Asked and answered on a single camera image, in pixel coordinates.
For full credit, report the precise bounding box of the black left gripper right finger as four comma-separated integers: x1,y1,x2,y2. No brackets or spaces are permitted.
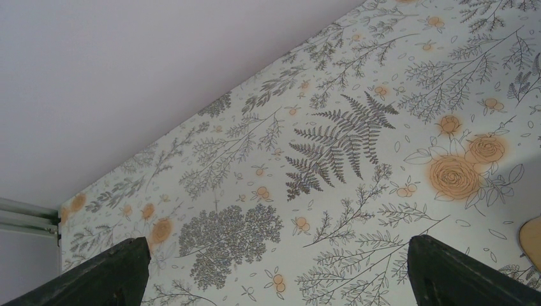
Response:
407,235,540,305

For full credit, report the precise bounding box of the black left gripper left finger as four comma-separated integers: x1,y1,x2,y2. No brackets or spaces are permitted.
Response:
5,237,151,305

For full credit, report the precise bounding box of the gold metal tin box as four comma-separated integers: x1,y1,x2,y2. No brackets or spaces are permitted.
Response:
518,216,540,272

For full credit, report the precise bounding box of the floral patterned table mat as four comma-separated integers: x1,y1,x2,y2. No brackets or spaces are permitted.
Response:
61,1,540,305

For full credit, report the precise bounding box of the aluminium frame rail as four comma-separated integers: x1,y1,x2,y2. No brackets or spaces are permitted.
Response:
1,198,60,278

